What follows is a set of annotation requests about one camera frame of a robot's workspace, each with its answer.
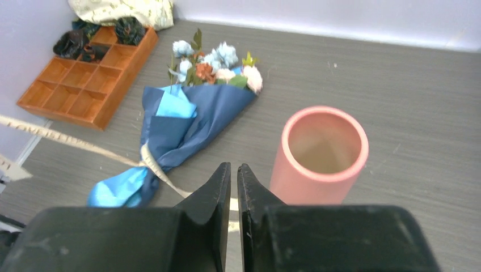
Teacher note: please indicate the dark rolled sock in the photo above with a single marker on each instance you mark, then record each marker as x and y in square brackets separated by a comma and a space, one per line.
[93, 53]
[129, 31]
[71, 44]

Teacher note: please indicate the orange compartment tray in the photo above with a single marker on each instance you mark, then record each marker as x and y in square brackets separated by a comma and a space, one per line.
[88, 93]

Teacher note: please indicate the dark rolled sock left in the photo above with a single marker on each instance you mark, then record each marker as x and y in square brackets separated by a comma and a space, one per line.
[71, 44]

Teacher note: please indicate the flower bouquet blue paper wrap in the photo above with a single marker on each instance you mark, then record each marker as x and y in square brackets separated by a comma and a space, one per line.
[207, 92]

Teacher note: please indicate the teal rolled sock under bag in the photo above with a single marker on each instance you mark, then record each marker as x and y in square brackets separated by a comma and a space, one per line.
[90, 29]

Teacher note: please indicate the pink cylindrical vase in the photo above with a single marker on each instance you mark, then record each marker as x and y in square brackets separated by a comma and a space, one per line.
[322, 152]

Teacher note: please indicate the dark rolled sock top right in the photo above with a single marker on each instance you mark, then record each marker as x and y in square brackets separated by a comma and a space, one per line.
[129, 31]

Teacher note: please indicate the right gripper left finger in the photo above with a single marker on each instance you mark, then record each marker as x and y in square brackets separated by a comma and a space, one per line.
[191, 236]

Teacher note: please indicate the beige ribbon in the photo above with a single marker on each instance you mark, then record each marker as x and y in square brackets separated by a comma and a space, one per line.
[75, 142]

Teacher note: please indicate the dark rolled sock middle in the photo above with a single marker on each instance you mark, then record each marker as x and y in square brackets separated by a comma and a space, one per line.
[93, 53]

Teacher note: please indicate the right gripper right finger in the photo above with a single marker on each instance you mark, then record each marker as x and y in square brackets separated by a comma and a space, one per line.
[280, 237]

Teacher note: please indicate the cream patterned cloth bag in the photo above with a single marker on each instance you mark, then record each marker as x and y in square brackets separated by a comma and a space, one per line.
[150, 13]

